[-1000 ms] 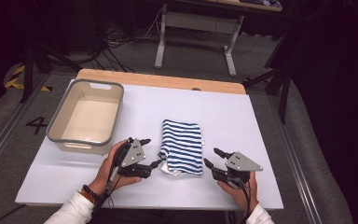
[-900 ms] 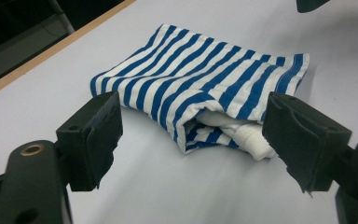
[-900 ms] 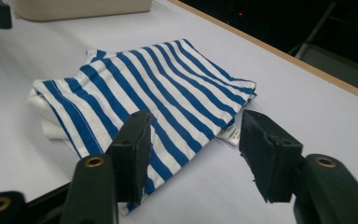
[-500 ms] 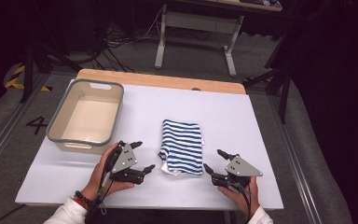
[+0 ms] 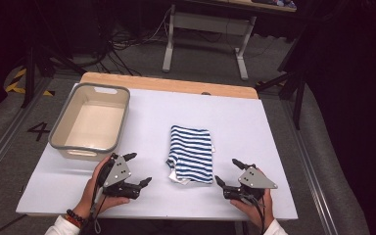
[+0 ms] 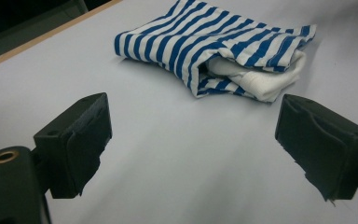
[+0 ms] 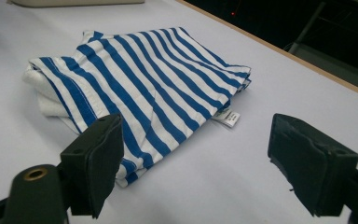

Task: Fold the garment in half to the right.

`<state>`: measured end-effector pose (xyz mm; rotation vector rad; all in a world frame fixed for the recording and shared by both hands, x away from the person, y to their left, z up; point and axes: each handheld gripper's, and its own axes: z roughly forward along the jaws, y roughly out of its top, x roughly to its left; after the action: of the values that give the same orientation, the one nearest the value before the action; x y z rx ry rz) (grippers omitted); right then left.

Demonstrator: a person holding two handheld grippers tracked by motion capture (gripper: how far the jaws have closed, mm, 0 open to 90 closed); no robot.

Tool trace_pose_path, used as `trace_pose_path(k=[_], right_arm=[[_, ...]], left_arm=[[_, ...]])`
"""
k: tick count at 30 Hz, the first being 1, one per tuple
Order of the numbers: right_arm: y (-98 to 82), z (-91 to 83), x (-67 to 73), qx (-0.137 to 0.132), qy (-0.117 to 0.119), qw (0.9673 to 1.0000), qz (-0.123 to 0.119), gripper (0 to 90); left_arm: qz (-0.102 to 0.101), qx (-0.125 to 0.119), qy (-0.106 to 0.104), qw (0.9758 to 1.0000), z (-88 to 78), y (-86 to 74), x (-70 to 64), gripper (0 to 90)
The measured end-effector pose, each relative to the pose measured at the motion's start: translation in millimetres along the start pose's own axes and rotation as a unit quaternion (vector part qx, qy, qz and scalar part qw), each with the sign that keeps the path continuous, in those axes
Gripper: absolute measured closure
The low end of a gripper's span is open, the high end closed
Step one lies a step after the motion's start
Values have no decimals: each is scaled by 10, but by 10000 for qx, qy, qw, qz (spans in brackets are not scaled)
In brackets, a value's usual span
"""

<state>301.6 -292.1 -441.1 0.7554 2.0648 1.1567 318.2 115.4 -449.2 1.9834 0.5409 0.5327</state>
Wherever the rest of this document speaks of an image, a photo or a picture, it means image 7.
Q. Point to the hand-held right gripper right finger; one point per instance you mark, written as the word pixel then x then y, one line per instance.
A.
pixel 307 161

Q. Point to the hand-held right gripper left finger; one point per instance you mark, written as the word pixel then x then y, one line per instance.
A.
pixel 93 168

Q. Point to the blue white striped baby romper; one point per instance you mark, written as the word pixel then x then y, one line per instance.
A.
pixel 136 87

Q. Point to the beige plastic basket grey rim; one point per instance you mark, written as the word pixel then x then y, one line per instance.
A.
pixel 74 2

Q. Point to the white metal table frame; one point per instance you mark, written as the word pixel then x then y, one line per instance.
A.
pixel 306 28

